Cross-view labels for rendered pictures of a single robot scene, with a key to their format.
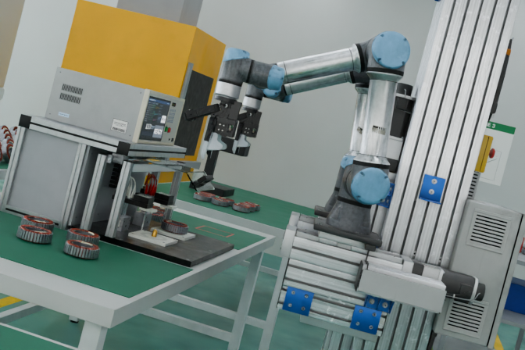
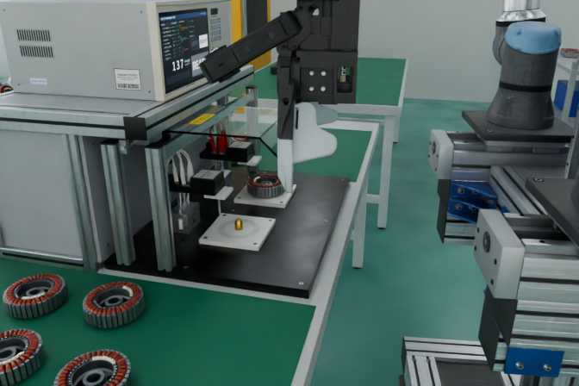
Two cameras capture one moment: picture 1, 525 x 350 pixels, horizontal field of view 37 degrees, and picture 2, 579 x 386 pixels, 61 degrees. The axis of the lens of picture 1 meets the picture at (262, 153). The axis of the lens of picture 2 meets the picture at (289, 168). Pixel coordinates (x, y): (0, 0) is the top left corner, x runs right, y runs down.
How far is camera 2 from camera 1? 1.94 m
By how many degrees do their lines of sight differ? 19
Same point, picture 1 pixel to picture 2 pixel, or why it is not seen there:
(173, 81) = not seen: outside the picture
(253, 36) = not seen: outside the picture
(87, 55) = not seen: outside the picture
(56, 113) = (28, 82)
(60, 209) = (78, 241)
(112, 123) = (115, 78)
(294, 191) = not seen: hidden behind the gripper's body
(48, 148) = (21, 151)
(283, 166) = not seen: hidden behind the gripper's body
